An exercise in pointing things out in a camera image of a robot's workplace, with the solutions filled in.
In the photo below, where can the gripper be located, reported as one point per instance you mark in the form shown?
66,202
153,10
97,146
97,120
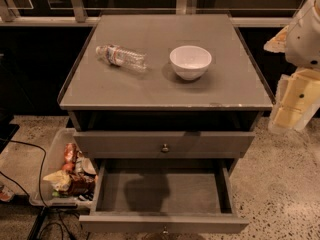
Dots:
304,42

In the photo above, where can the grey drawer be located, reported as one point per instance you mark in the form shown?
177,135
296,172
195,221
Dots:
163,196
163,144

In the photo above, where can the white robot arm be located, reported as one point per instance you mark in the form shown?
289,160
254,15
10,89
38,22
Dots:
300,39

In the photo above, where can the grey wooden drawer cabinet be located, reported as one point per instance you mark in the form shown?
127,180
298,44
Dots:
230,96

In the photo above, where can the grey top drawer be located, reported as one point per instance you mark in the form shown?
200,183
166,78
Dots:
163,144

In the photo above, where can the white ceramic bowl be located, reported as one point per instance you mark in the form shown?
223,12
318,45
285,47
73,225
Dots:
190,62

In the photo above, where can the metal window railing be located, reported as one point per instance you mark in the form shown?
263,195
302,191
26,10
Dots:
243,13

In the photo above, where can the clear plastic water bottle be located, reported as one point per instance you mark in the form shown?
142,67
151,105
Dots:
122,57

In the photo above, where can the red snack can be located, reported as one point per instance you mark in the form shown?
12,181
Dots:
70,153

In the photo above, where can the brown snack bag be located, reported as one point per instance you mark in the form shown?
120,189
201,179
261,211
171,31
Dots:
81,184

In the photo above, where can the red apple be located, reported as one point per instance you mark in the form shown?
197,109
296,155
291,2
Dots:
68,167

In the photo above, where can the clear plastic storage bin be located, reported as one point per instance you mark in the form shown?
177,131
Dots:
44,192

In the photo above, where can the yellow snack bag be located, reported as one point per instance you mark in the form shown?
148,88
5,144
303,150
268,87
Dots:
60,180

